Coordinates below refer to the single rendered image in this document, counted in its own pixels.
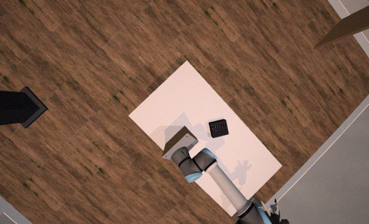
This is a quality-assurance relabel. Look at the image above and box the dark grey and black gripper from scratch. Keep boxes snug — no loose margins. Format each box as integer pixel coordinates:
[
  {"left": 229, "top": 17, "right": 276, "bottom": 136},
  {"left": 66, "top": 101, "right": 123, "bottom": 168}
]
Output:
[{"left": 260, "top": 199, "right": 280, "bottom": 224}]

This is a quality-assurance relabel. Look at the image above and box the black lighting desk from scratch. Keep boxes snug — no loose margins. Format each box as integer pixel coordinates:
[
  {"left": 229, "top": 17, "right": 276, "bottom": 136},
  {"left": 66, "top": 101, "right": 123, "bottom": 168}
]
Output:
[{"left": 209, "top": 119, "right": 229, "bottom": 138}]

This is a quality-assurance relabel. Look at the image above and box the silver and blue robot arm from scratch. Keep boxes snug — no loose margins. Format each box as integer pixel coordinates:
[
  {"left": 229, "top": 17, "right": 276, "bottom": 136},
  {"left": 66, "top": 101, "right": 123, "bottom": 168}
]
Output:
[{"left": 171, "top": 147, "right": 272, "bottom": 224}]

